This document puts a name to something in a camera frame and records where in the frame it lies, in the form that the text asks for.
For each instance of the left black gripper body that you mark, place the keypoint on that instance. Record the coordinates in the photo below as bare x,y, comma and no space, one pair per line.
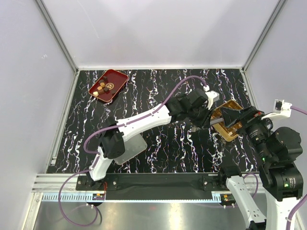
197,117

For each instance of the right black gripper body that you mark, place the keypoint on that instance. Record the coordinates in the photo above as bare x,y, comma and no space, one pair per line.
255,127

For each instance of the gold chocolate box tray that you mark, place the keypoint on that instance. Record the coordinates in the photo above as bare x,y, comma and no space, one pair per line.
228,134

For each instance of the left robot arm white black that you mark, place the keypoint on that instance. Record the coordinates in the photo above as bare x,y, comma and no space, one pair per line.
122,140

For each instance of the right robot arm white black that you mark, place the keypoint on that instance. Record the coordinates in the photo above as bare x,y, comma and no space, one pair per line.
278,150

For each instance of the chocolate pieces in tray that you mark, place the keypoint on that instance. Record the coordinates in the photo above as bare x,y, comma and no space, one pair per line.
104,86

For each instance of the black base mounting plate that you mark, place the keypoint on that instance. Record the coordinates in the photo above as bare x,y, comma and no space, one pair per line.
165,184

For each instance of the silver square tin lid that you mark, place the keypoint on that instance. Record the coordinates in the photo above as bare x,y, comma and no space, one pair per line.
134,146

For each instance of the red lacquer tray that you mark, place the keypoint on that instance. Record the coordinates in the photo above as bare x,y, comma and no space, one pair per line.
119,79

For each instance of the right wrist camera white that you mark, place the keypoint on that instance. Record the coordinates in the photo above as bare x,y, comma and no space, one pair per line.
281,110

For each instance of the right aluminium corner post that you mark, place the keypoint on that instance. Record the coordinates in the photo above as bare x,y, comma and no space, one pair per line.
266,29

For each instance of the aluminium corner post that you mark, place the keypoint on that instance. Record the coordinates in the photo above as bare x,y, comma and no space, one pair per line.
266,29
51,25

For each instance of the aluminium frame rail front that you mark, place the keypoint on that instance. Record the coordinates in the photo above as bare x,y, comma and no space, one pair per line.
111,197

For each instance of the left aluminium corner post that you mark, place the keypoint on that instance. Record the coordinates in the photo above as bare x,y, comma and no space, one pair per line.
51,25

